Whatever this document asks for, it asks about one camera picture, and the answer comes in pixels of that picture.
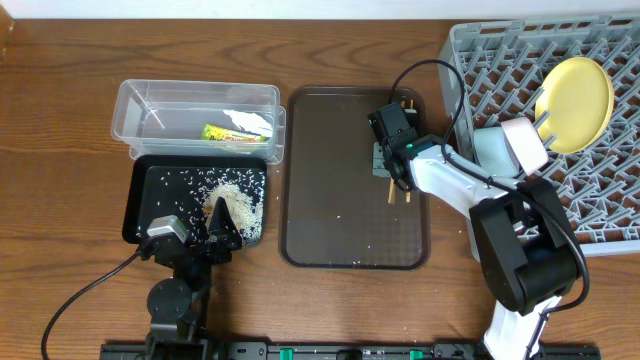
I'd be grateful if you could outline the black plastic bin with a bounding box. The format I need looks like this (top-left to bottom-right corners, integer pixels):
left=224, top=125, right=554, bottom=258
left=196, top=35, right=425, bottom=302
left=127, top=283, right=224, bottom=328
left=122, top=155, right=267, bottom=246

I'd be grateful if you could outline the green snack wrapper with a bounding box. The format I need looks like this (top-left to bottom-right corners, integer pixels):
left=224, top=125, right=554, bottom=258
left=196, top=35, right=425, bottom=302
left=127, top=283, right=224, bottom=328
left=201, top=124, right=267, bottom=143

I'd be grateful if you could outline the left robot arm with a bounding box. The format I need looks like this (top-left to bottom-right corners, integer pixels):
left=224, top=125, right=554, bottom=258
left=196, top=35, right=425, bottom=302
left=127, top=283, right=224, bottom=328
left=137, top=197, right=243, bottom=359

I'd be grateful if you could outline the right black cable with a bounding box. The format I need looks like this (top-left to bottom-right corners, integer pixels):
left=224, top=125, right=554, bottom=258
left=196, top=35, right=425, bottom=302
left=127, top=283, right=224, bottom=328
left=388, top=59, right=591, bottom=360

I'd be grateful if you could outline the black cable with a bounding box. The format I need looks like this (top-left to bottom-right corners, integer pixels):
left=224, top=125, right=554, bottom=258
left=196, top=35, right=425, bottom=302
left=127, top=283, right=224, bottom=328
left=388, top=59, right=591, bottom=360
left=40, top=247, right=151, bottom=360

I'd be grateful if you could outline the light blue bowl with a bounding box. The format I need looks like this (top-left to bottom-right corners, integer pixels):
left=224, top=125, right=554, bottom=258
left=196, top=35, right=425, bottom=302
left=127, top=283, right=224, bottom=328
left=474, top=127, right=520, bottom=178

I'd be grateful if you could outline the clear plastic bin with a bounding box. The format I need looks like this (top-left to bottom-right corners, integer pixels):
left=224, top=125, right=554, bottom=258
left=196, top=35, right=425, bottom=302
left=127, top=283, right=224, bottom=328
left=111, top=79, right=286, bottom=164

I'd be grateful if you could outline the dark brown serving tray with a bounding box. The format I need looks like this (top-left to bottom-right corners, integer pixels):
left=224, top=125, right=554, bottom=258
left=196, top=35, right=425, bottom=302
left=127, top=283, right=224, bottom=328
left=279, top=86, right=430, bottom=271

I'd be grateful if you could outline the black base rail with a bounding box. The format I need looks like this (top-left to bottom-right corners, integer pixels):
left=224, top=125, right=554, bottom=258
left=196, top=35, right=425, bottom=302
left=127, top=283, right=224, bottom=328
left=98, top=340, right=601, bottom=360

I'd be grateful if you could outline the grey dishwasher rack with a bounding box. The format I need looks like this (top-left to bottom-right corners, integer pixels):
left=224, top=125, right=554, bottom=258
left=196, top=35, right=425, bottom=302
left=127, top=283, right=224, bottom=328
left=439, top=14, right=639, bottom=257

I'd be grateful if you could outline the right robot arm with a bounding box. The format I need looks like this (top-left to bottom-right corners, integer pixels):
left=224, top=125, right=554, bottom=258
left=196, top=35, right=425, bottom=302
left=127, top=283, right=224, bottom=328
left=368, top=103, right=590, bottom=359

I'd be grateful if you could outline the white bowl with leftovers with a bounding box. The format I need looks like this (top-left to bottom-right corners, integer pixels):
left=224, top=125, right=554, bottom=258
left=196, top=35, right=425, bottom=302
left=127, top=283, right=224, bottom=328
left=501, top=117, right=549, bottom=175

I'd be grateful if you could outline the left black cable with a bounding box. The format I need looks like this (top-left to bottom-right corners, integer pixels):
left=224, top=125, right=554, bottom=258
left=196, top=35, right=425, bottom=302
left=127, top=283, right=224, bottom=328
left=40, top=247, right=151, bottom=360

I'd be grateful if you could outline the yellow plate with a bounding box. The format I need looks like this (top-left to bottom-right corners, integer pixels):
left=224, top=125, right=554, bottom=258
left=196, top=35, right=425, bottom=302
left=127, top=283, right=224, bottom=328
left=535, top=57, right=614, bottom=154

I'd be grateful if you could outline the white tissue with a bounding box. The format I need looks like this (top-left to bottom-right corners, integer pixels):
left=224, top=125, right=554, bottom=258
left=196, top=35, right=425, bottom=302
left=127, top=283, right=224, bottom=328
left=223, top=110, right=273, bottom=138

